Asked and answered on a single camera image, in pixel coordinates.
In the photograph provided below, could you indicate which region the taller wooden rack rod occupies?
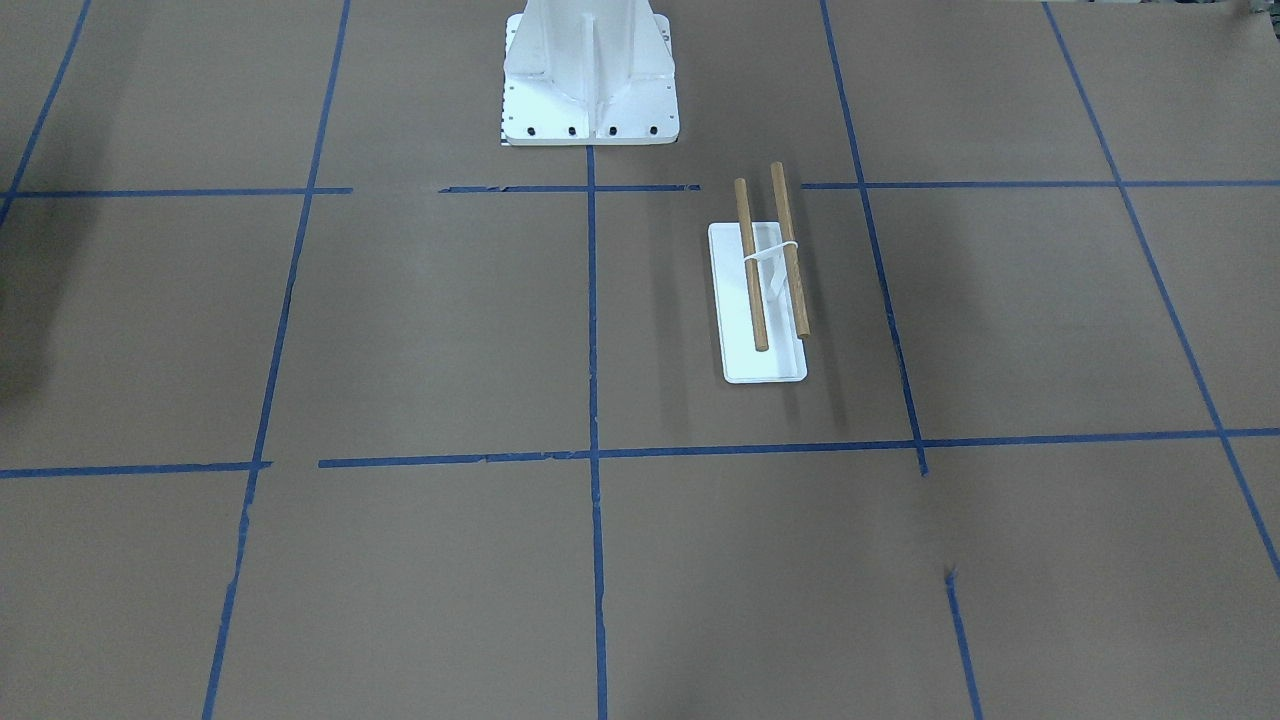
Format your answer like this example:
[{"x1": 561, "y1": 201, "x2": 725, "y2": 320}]
[{"x1": 771, "y1": 161, "x2": 812, "y2": 340}]

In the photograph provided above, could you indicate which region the shorter wooden rack rod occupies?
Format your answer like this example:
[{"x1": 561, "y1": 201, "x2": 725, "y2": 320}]
[{"x1": 733, "y1": 177, "x2": 771, "y2": 354}]

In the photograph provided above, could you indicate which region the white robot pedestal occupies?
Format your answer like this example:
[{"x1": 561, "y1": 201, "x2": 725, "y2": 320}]
[{"x1": 500, "y1": 1, "x2": 681, "y2": 147}]

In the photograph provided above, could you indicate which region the white rack centre bracket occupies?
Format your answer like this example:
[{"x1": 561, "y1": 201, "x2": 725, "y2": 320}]
[{"x1": 742, "y1": 241, "x2": 797, "y2": 304}]

